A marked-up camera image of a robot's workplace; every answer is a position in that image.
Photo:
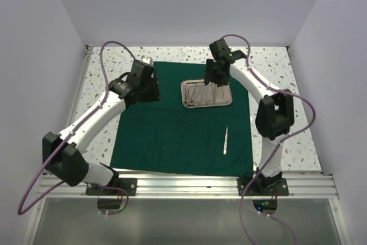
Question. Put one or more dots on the steel instrument tray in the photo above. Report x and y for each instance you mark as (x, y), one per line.
(223, 94)

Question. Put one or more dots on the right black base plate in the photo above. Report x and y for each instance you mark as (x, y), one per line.
(263, 186)

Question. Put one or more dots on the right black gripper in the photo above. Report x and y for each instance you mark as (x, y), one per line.
(210, 76)

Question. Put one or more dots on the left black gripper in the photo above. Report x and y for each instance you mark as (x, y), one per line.
(155, 94)

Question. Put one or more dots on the steel scissors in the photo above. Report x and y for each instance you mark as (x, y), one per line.
(194, 96)
(190, 95)

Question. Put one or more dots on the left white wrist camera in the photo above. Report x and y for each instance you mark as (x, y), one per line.
(148, 60)

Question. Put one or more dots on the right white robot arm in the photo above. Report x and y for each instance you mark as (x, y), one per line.
(274, 117)

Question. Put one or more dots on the left aluminium side rail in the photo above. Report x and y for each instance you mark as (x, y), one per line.
(79, 85)

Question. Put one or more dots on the green surgical cloth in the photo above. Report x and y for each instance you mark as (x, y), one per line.
(165, 136)

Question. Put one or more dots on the aluminium front rail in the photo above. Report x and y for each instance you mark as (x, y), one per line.
(175, 186)

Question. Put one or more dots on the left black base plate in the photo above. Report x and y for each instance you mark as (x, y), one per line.
(123, 187)

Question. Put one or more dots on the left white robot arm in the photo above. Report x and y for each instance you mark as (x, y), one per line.
(62, 153)

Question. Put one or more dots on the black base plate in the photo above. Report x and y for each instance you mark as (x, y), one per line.
(123, 187)
(263, 186)

